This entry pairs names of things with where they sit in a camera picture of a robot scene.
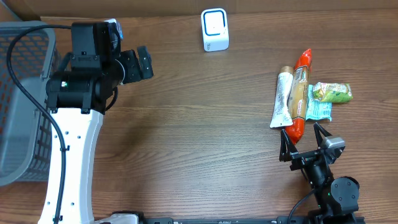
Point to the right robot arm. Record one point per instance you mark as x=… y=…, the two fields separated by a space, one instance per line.
x=337 y=199

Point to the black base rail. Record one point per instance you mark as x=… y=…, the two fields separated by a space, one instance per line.
x=139 y=218

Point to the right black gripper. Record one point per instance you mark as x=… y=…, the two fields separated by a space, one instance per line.
x=288 y=151

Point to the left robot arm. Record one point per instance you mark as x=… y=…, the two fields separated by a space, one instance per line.
x=79 y=94

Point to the red spaghetti packet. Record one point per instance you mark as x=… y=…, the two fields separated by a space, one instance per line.
x=297 y=102

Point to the green yellow snack packet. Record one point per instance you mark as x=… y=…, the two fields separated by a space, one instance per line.
x=332 y=92

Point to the white barcode scanner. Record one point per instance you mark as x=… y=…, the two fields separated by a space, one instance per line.
x=215 y=32

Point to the mint green wipes packet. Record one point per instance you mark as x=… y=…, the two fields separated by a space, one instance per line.
x=317 y=110

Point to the grey plastic shopping basket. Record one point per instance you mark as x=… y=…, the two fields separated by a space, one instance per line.
x=26 y=135

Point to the white Pantene conditioner tube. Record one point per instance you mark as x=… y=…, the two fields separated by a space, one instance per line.
x=281 y=116

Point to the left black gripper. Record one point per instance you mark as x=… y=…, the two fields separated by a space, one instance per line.
x=129 y=58

